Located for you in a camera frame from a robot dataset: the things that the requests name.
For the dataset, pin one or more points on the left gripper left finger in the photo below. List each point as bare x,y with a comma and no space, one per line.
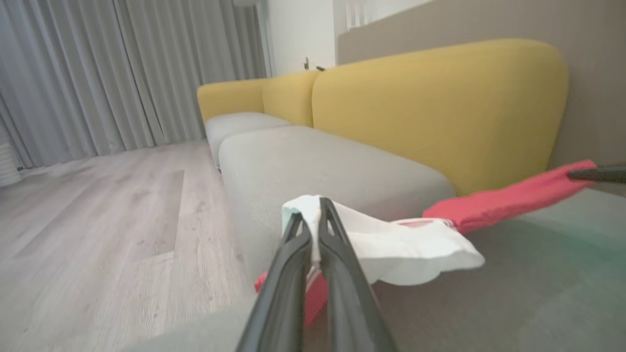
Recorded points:
283,293

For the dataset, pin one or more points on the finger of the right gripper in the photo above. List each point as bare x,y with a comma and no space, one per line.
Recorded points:
606,175

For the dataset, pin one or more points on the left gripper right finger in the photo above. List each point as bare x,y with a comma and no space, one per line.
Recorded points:
349,303

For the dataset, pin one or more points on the red jersey with black number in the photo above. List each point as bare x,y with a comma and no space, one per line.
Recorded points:
489,208

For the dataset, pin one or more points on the grey sofa seat cushion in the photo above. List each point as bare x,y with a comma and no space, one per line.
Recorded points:
239,124
318,166

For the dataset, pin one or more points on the wide yellow sofa backrest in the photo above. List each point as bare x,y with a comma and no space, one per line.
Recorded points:
440,107

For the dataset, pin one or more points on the narrow yellow sofa backrest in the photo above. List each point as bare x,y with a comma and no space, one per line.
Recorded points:
291,98

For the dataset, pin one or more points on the black plug at socket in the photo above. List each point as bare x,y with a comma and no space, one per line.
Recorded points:
307,63

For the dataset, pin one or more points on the grey pleated curtain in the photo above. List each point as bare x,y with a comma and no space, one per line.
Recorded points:
122,73

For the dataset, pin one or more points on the white railing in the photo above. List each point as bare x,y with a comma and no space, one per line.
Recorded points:
359,14

